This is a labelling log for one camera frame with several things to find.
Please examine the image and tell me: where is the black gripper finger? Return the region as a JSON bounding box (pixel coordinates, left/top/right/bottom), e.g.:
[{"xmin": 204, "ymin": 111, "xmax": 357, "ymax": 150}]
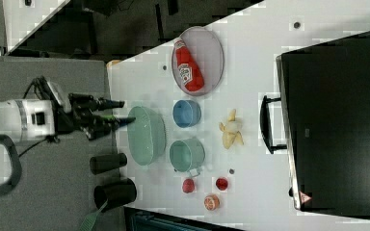
[
  {"xmin": 101, "ymin": 115, "xmax": 136, "ymax": 129},
  {"xmin": 97, "ymin": 99, "xmax": 125, "ymax": 111}
]

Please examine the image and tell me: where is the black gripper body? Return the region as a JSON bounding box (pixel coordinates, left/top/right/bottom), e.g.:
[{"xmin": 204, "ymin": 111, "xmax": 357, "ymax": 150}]
[{"xmin": 55, "ymin": 93, "xmax": 111, "ymax": 141}]

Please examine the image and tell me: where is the plush peeled banana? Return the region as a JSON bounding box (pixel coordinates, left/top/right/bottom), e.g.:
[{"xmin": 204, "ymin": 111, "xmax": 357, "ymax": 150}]
[{"xmin": 219, "ymin": 109, "xmax": 244, "ymax": 149}]

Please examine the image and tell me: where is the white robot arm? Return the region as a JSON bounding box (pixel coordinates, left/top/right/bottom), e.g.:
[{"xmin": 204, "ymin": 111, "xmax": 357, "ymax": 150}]
[{"xmin": 0, "ymin": 93, "xmax": 135, "ymax": 197}]

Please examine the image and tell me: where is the black toaster oven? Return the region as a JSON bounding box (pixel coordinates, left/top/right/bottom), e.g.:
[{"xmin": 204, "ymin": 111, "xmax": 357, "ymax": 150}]
[{"xmin": 260, "ymin": 31, "xmax": 370, "ymax": 219}]

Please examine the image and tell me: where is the green colander basket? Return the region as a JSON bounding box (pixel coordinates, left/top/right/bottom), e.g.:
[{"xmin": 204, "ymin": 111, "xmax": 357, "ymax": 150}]
[{"xmin": 127, "ymin": 106, "xmax": 167, "ymax": 166}]

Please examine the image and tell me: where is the black cylinder cup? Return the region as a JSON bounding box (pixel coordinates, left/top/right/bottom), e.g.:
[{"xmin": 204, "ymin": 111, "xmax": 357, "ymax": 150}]
[{"xmin": 90, "ymin": 153, "xmax": 127, "ymax": 175}]

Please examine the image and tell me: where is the black large cup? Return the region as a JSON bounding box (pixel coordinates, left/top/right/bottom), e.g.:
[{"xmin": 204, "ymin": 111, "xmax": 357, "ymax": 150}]
[{"xmin": 93, "ymin": 179, "xmax": 137, "ymax": 213}]

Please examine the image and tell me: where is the blue bowl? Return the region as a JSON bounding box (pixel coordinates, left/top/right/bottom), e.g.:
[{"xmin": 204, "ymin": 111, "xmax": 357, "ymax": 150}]
[{"xmin": 172, "ymin": 100, "xmax": 201, "ymax": 128}]

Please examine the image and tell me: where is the red ketchup bottle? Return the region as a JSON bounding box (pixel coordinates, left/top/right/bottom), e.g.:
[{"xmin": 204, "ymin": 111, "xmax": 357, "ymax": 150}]
[{"xmin": 173, "ymin": 38, "xmax": 204, "ymax": 92}]

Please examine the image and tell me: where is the red strawberry toy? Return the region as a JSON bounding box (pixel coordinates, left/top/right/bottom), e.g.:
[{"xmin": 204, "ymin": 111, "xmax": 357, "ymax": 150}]
[{"xmin": 182, "ymin": 179, "xmax": 196, "ymax": 193}]

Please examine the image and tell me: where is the green brush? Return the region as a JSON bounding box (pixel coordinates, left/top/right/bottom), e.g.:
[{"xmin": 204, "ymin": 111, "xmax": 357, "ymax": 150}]
[{"xmin": 78, "ymin": 201, "xmax": 108, "ymax": 231}]

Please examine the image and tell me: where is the grey round plate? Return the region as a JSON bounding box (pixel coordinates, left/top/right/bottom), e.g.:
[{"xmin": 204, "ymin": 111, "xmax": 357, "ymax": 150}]
[{"xmin": 172, "ymin": 26, "xmax": 225, "ymax": 96}]

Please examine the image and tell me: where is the orange slice toy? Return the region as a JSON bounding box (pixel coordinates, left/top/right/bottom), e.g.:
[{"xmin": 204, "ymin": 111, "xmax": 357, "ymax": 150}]
[{"xmin": 203, "ymin": 194, "xmax": 220, "ymax": 211}]

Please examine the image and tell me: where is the green cup with handle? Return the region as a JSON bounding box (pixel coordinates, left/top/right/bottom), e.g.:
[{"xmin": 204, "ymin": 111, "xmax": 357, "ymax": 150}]
[{"xmin": 170, "ymin": 138, "xmax": 205, "ymax": 178}]

